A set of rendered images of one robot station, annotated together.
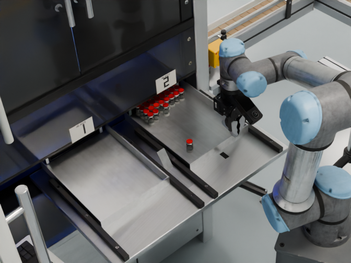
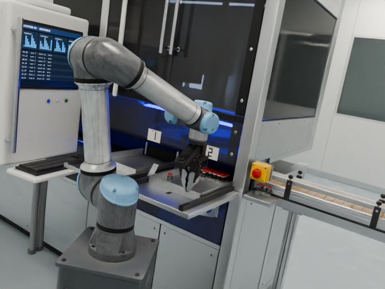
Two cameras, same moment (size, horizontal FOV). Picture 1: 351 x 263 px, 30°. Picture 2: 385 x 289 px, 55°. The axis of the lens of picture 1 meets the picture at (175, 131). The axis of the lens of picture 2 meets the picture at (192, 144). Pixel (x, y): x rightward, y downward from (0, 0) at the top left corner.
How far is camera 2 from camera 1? 209 cm
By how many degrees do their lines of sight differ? 67
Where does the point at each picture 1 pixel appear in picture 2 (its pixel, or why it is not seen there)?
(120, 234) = not seen: hidden behind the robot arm
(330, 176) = (121, 180)
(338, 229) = (95, 234)
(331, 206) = (96, 194)
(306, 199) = (87, 162)
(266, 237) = not seen: outside the picture
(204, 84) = (238, 185)
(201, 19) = (249, 124)
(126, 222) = not seen: hidden behind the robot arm
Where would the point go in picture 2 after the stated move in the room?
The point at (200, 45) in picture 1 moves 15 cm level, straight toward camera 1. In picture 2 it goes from (243, 146) to (211, 143)
